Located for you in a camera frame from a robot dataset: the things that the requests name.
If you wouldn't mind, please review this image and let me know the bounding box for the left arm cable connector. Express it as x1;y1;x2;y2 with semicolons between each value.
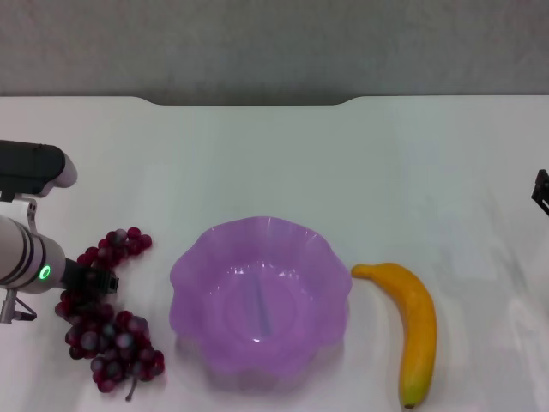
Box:
0;288;38;325

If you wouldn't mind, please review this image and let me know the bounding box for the dark red grape bunch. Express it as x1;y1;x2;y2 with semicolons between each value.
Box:
54;227;166;403

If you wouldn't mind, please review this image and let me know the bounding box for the purple wavy plastic bowl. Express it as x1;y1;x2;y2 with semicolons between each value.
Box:
169;215;354;385

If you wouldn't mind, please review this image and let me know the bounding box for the yellow banana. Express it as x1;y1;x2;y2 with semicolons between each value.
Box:
351;262;438;409

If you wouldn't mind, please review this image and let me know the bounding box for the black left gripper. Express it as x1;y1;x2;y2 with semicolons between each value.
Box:
63;256;120;297

